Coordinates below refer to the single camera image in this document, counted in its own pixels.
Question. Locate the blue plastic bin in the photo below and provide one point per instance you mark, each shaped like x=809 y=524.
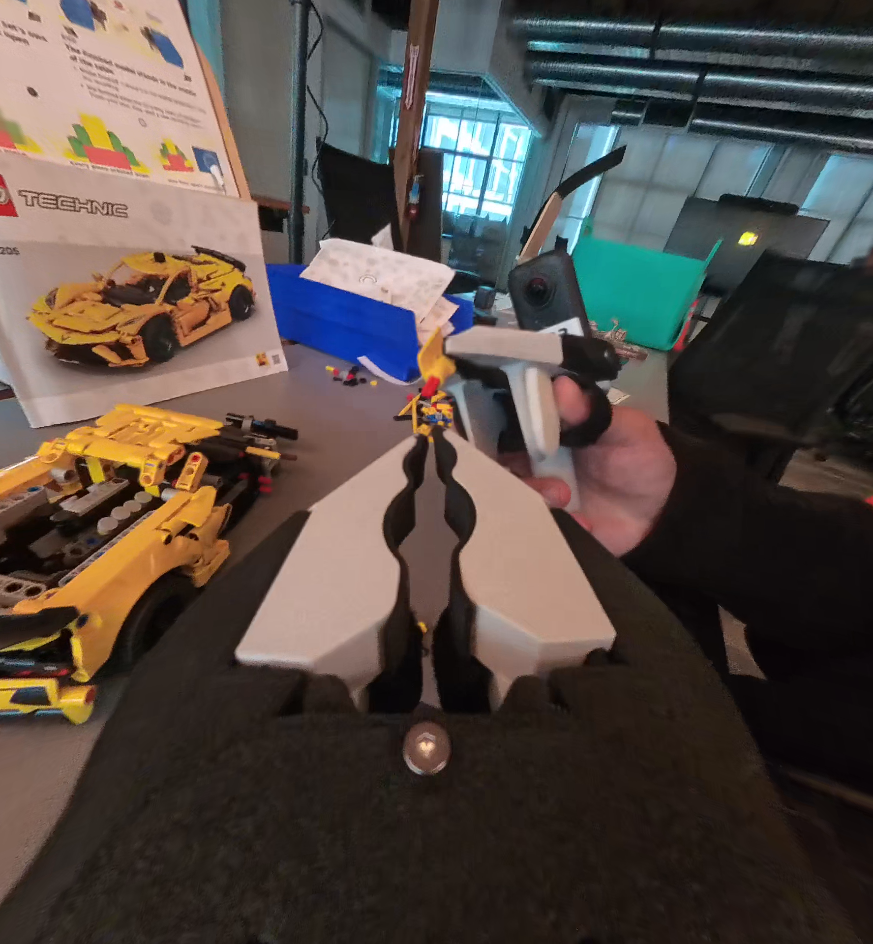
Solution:
x=333 y=324

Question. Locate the teal plastic bin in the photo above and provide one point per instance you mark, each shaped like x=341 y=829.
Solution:
x=643 y=295

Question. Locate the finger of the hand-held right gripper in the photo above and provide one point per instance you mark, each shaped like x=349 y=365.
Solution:
x=510 y=345
x=473 y=413

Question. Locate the dark brown door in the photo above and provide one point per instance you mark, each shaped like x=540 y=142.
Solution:
x=434 y=221

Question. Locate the grey door yellow sign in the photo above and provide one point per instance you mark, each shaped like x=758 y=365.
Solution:
x=775 y=236

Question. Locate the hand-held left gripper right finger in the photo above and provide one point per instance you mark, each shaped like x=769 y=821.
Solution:
x=539 y=582

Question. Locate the instruction poster board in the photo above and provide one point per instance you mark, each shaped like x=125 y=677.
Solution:
x=111 y=96

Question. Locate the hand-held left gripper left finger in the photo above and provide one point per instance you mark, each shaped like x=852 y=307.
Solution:
x=325 y=590

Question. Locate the dark ceiling pipes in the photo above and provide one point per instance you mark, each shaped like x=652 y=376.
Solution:
x=702 y=44

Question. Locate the black backdrop board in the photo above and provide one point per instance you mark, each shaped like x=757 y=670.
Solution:
x=355 y=199

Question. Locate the person's right forearm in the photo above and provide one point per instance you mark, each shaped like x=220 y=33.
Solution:
x=775 y=560

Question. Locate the black blue brick assembly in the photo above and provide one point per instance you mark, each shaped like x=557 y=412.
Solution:
x=263 y=428

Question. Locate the grey desk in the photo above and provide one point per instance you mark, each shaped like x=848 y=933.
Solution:
x=333 y=457

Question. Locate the scatter of black red bricks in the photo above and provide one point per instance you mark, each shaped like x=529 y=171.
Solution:
x=348 y=376

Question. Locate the pile of toy bricks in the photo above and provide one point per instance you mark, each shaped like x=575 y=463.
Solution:
x=429 y=417

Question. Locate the person's right hand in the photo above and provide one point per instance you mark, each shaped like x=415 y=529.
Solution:
x=621 y=479

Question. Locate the yellow curved brick panel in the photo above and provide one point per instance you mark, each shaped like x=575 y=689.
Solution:
x=435 y=358

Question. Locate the brown wooden post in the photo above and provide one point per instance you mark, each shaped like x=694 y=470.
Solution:
x=414 y=110

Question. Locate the toy car instruction booklet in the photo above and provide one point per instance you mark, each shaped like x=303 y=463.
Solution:
x=111 y=369

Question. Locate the black metal pole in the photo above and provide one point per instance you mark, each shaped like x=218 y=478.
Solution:
x=300 y=110

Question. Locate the red fire extinguisher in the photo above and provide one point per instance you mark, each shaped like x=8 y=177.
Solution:
x=415 y=197

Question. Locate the yellow toy brick car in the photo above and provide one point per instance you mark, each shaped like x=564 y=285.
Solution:
x=178 y=516

